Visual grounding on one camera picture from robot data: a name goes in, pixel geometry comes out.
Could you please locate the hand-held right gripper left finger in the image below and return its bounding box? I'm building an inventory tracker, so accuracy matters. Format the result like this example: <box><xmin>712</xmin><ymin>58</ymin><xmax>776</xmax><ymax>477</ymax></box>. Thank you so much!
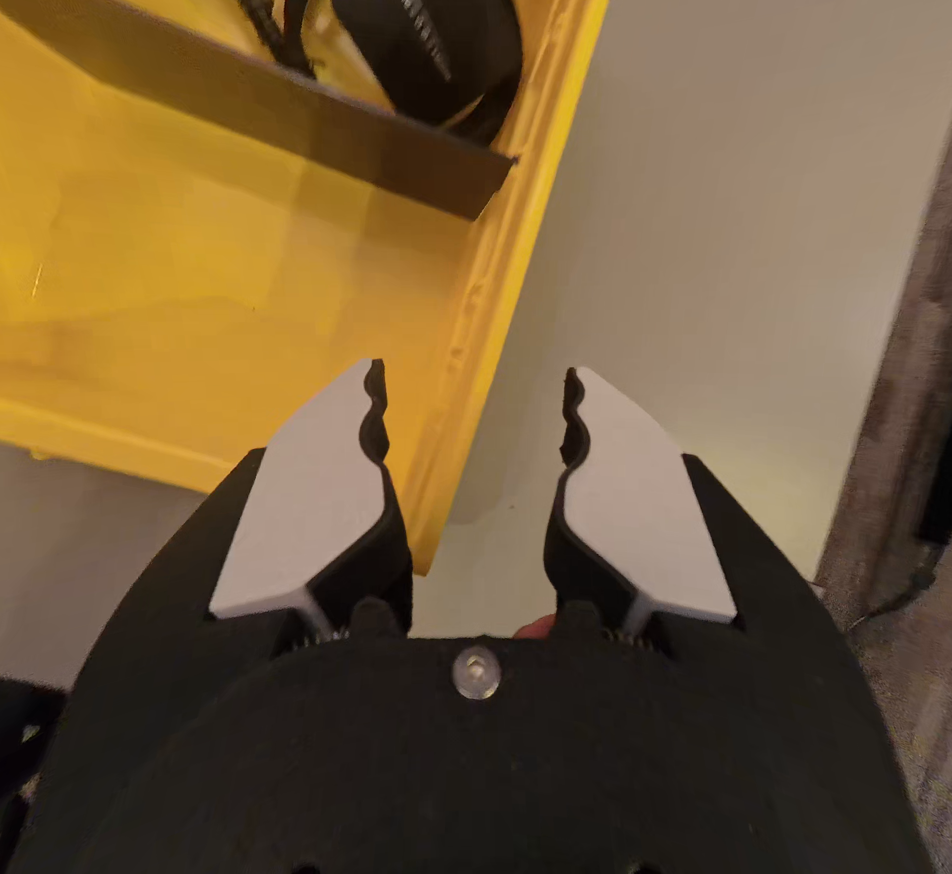
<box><xmin>208</xmin><ymin>358</ymin><xmax>415</xmax><ymax>637</ymax></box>

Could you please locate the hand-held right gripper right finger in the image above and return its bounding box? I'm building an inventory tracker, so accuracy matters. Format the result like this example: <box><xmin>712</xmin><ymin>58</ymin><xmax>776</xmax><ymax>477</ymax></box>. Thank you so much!
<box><xmin>544</xmin><ymin>365</ymin><xmax>739</xmax><ymax>636</ymax></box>

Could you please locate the yellow plastic bin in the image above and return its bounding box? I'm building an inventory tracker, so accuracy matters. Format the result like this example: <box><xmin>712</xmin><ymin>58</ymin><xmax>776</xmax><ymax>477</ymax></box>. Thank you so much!
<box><xmin>0</xmin><ymin>0</ymin><xmax>633</xmax><ymax>578</ymax></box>

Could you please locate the black bin divider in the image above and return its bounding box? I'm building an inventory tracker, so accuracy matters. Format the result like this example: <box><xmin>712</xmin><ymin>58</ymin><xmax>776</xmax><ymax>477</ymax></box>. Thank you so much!
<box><xmin>0</xmin><ymin>0</ymin><xmax>519</xmax><ymax>222</ymax></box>

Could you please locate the black adapter hub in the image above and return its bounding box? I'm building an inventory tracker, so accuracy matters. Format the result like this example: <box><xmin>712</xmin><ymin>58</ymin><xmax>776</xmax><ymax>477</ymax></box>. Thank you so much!
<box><xmin>329</xmin><ymin>0</ymin><xmax>560</xmax><ymax>146</ymax></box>

